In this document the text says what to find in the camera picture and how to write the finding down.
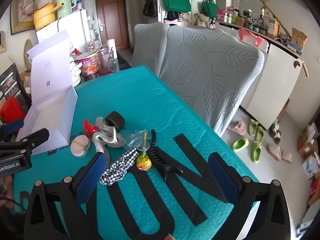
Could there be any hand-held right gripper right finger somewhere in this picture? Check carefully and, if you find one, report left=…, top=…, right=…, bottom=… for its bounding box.
left=207, top=152, right=292, bottom=240

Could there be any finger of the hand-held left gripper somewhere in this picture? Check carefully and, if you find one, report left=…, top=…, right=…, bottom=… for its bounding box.
left=0, top=119, right=25, bottom=140
left=0, top=128, right=50, bottom=157

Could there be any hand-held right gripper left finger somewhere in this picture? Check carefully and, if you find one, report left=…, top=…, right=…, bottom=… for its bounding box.
left=24, top=152, right=107, bottom=240

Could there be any black white checkered scrunchie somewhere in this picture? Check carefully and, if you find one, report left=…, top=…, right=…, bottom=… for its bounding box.
left=99, top=148, right=138, bottom=186

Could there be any pink disc with rubber band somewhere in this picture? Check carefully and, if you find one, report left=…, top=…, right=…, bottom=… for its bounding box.
left=70, top=135, right=91, bottom=157

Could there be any clear curved hair clip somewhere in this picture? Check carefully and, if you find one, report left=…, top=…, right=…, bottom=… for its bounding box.
left=96, top=116, right=118, bottom=144

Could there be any small red fan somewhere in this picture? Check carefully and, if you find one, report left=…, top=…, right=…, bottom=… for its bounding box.
left=83, top=119, right=98, bottom=134

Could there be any clear plastic piece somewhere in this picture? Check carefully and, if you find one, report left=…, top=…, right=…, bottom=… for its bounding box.
left=122, top=129, right=152, bottom=153

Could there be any dark brown square pad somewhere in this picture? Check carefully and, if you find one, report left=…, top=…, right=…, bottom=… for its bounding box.
left=105, top=111, right=125, bottom=132

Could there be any white gift box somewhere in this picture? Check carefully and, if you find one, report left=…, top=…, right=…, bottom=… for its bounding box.
left=16, top=29, right=78, bottom=155

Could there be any black hair claw clip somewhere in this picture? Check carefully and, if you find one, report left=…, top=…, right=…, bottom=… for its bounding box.
left=147, top=129, right=184, bottom=182

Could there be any red canister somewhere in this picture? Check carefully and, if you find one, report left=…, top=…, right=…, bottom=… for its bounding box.
left=0, top=96, right=27, bottom=127

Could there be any green slipper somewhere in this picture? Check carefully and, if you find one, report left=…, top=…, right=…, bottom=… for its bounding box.
left=255, top=126, right=265, bottom=144
left=251, top=141, right=262, bottom=164
left=232, top=138, right=250, bottom=152
left=247, top=119, right=259, bottom=137

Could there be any black printed bag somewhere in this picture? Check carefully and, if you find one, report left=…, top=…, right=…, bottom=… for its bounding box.
left=0, top=63, right=30, bottom=110

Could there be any pink plush slipper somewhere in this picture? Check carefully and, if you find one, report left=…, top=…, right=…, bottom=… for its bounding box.
left=227, top=120, right=247, bottom=136

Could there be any beige slipper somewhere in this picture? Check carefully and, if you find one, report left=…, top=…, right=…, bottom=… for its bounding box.
left=281, top=151, right=293, bottom=164
left=266, top=144, right=282, bottom=161

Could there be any dark plush slipper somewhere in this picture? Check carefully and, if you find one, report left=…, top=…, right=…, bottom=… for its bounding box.
left=269, top=122, right=283, bottom=145

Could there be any white ceramic figure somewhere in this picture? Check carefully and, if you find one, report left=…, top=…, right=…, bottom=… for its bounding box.
left=69, top=60, right=83, bottom=85

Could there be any woven wicker fan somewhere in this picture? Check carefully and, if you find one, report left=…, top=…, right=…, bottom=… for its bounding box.
left=24, top=39, right=34, bottom=68

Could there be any instant noodle cup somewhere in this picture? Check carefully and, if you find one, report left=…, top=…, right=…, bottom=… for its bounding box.
left=75, top=52, right=99, bottom=77

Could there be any pile of cardboard boxes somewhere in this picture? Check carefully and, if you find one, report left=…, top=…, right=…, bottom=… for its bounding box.
left=296, top=121, right=320, bottom=205

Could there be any grey leaf covered chair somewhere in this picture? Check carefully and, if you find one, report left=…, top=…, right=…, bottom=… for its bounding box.
left=159, top=26, right=265, bottom=138
left=130, top=22, right=170, bottom=77

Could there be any glass measuring cup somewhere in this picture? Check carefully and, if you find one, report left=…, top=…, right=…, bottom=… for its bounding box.
left=95, top=50, right=118, bottom=77

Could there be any white cabinet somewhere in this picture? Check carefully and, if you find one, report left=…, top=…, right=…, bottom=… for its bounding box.
left=217, top=21, right=304, bottom=130

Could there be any yellow pot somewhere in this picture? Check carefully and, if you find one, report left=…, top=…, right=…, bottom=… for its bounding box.
left=31, top=3, right=65, bottom=32

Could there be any framed picture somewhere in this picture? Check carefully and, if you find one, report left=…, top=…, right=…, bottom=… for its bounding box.
left=10, top=0, right=37, bottom=35

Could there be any white fridge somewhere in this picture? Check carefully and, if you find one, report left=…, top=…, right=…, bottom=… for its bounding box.
left=36, top=9, right=92, bottom=53

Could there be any light green kettle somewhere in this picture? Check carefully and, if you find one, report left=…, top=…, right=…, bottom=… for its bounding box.
left=55, top=0, right=77, bottom=19

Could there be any brown door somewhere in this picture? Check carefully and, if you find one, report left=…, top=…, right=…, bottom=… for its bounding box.
left=95, top=0, right=130, bottom=51

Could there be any pink plastic bag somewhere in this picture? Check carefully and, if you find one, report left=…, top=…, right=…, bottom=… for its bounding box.
left=238, top=29, right=265, bottom=47

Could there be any row of jars and bottles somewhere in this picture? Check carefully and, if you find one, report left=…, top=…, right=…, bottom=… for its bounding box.
left=216, top=5, right=280, bottom=39

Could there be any small cardboard box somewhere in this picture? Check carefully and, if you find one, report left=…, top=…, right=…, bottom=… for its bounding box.
left=291, top=27, right=308, bottom=53

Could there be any bamboo stick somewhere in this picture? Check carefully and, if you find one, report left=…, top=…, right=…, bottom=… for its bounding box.
left=235, top=0, right=309, bottom=77

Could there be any dark hanging handbag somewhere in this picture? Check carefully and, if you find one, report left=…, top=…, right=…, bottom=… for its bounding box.
left=142, top=0, right=158, bottom=18

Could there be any green tote bag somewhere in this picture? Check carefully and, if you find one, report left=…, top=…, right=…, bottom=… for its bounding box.
left=161, top=0, right=192, bottom=12

